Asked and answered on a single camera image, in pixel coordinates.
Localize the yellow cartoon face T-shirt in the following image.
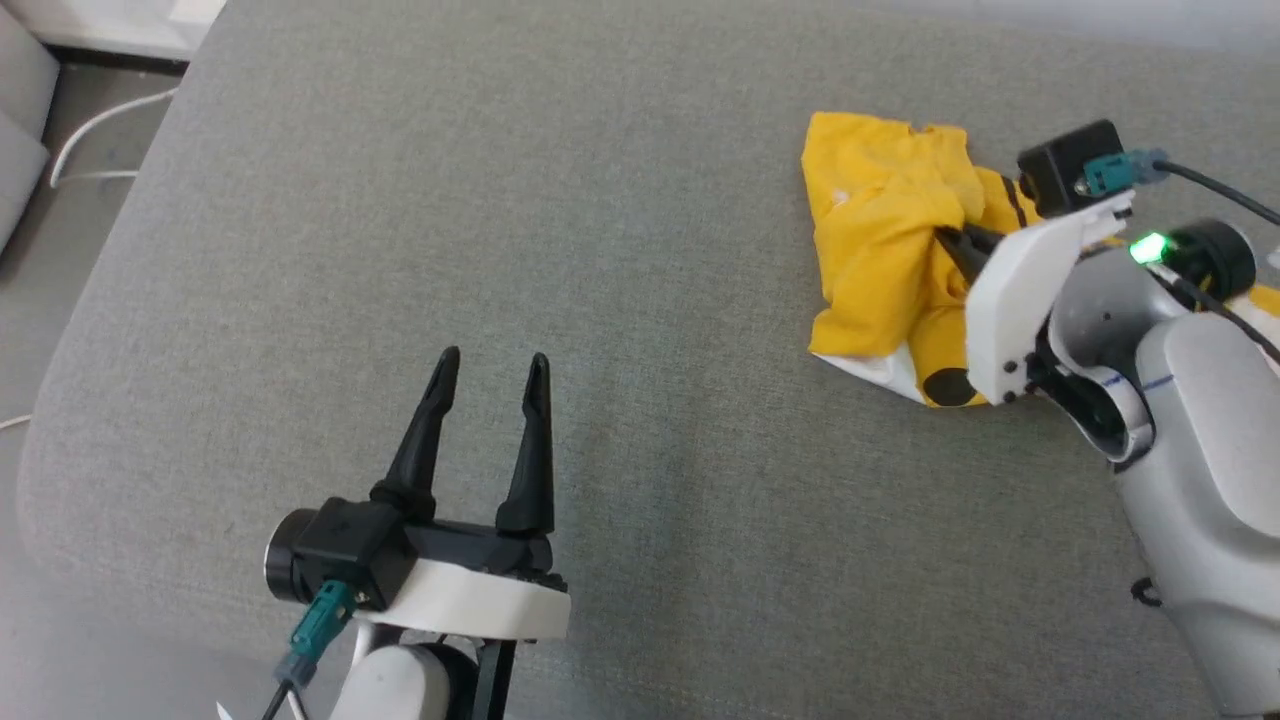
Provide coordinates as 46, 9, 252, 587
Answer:
800, 110, 1280, 409

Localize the white baseboard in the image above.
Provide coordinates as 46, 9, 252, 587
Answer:
0, 0, 226, 61

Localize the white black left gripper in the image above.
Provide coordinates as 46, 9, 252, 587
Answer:
350, 346, 572, 642

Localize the light grey cushion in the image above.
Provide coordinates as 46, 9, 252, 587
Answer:
0, 5, 61, 251

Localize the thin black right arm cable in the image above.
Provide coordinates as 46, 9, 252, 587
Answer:
1160, 163, 1280, 226

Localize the teal camera cable connector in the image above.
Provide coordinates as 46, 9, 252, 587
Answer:
1083, 150, 1169, 198
290, 580, 357, 683

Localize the white cable on floor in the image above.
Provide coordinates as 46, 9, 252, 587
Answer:
50, 88, 181, 189

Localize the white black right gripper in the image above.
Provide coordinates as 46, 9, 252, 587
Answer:
934, 194, 1137, 407

